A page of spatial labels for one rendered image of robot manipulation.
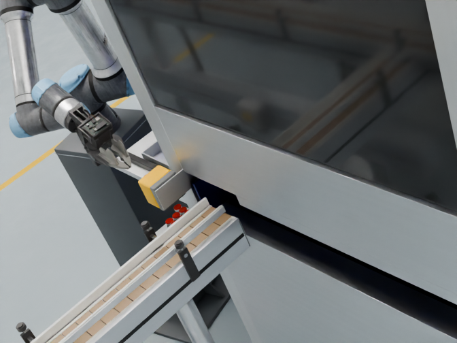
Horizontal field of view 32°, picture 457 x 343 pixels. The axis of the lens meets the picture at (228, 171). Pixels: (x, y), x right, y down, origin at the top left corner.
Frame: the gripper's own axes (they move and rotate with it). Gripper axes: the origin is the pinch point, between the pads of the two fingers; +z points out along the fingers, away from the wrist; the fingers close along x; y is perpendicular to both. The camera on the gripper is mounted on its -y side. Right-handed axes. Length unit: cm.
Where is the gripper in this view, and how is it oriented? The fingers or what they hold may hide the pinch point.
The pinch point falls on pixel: (126, 166)
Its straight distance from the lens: 206.3
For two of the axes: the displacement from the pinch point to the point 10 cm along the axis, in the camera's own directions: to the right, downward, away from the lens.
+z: 7.1, 5.7, -4.3
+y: -0.3, -5.8, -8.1
